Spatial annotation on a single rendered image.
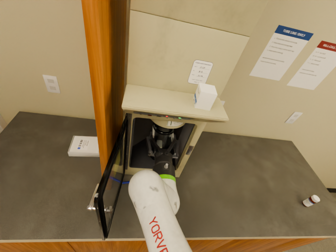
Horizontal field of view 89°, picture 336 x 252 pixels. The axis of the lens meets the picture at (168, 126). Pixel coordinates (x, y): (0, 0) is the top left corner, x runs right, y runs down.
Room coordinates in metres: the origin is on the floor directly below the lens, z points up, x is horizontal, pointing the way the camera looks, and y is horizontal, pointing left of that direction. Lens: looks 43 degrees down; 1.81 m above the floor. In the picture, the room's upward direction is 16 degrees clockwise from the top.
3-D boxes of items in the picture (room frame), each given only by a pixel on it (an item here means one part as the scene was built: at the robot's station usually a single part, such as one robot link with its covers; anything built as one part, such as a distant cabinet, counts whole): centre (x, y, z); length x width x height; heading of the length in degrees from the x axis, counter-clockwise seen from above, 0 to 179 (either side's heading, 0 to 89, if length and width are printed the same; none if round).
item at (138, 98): (0.44, -0.01, 1.46); 0.32 x 0.11 x 0.10; 105
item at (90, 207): (0.22, 0.15, 1.20); 0.10 x 0.05 x 0.03; 7
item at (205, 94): (0.46, -0.08, 1.54); 0.05 x 0.05 x 0.06; 10
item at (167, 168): (0.38, -0.04, 1.20); 0.09 x 0.06 x 0.12; 104
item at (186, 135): (0.62, 0.04, 1.19); 0.26 x 0.24 x 0.35; 105
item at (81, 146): (0.55, 0.42, 0.96); 0.16 x 0.12 x 0.04; 108
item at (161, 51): (0.62, 0.04, 1.32); 0.32 x 0.25 x 0.77; 105
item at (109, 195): (0.29, 0.13, 1.19); 0.30 x 0.01 x 0.40; 7
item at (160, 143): (0.60, 0.02, 1.14); 0.11 x 0.11 x 0.21
